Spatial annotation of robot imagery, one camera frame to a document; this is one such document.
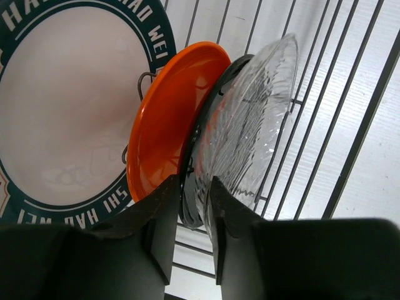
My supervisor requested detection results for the black plate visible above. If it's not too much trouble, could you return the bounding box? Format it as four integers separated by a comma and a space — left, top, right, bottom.
179, 54, 253, 231

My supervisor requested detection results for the white plate with dark rim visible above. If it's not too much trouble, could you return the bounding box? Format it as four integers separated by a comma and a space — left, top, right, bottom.
1, 1, 176, 229

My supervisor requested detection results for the orange plastic plate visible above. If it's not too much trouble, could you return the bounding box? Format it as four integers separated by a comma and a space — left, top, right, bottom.
126, 41, 231, 202

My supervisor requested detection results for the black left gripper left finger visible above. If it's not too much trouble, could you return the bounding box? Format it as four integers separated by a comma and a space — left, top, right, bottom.
1, 175, 180, 299

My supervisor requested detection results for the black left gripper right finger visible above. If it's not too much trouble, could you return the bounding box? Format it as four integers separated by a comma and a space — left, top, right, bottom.
209, 178, 399, 299

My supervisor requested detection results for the grey wire dish rack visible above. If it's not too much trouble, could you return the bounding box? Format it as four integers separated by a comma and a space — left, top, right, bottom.
121, 0, 400, 288

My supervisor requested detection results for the clear glass plate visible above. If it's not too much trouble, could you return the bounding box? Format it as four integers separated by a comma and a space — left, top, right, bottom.
192, 33, 299, 235

